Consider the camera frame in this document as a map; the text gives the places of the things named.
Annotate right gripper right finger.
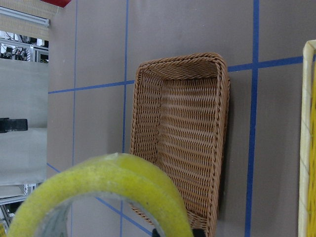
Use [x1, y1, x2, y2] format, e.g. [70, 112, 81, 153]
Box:
[192, 229, 206, 237]

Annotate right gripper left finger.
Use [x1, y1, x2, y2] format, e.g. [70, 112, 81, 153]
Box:
[151, 228, 165, 237]

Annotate yellow clear tape roll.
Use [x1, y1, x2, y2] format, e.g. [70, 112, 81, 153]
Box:
[7, 153, 193, 237]

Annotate yellow plastic basket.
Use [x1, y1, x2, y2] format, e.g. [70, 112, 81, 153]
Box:
[298, 40, 316, 237]

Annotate brown wicker basket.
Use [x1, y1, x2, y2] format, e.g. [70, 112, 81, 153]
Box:
[130, 52, 230, 237]

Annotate black water bottle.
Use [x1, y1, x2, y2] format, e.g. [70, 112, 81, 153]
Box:
[0, 118, 28, 133]

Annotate red cylinder bottle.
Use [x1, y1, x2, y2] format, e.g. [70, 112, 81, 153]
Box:
[42, 0, 71, 8]

